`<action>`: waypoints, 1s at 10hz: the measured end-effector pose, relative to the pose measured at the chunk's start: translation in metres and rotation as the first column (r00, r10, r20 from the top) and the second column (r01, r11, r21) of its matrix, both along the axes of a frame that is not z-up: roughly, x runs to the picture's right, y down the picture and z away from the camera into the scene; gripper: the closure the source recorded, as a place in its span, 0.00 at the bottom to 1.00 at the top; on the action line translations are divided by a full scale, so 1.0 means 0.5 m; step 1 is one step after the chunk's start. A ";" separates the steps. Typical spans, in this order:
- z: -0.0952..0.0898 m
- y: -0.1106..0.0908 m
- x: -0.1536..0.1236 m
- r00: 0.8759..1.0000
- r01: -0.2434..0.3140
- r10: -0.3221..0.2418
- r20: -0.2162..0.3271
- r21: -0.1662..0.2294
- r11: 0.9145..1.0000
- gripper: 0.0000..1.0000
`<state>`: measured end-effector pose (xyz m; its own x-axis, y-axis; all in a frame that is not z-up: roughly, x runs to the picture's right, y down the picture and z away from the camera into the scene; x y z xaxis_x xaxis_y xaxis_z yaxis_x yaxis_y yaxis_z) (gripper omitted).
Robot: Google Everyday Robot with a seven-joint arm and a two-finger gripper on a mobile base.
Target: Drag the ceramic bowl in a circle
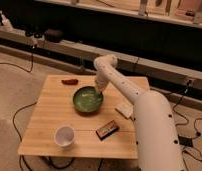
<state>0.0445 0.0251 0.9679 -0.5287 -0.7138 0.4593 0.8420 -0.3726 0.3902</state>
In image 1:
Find green ceramic bowl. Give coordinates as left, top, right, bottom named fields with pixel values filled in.
left=73, top=86, right=104, bottom=113

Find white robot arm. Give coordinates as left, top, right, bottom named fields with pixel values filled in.
left=94, top=55, right=186, bottom=171

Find white rectangular block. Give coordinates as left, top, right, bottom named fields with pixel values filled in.
left=115, top=102, right=133, bottom=119

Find brown chocolate bar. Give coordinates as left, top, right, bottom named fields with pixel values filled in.
left=96, top=120, right=119, bottom=140

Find wooden table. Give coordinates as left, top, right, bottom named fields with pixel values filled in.
left=17, top=74, right=150, bottom=160

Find dark round object on ledge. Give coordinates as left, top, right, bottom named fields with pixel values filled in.
left=44, top=29, right=63, bottom=43

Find white paper cup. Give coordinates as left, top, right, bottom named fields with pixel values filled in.
left=54, top=125, right=75, bottom=147

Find black cable on floor left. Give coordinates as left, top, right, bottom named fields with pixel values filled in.
left=0, top=44, right=38, bottom=171

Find black cables on floor right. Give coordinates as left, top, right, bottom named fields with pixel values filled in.
left=167, top=79, right=202, bottom=164

